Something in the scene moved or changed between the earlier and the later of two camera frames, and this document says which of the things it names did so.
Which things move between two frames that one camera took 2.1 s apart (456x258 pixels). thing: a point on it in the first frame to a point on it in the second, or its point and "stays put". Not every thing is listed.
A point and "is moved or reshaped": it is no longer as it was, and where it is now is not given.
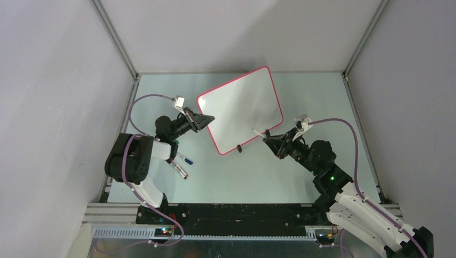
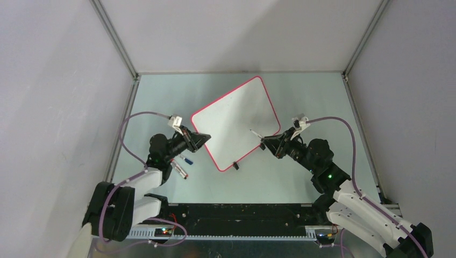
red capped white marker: [180, 169] stays put
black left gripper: [197, 122] to [193, 141]
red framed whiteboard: [248, 102] is moved or reshaped
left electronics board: [165, 232] stays put
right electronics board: [329, 237] stays put
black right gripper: [281, 144] stays put
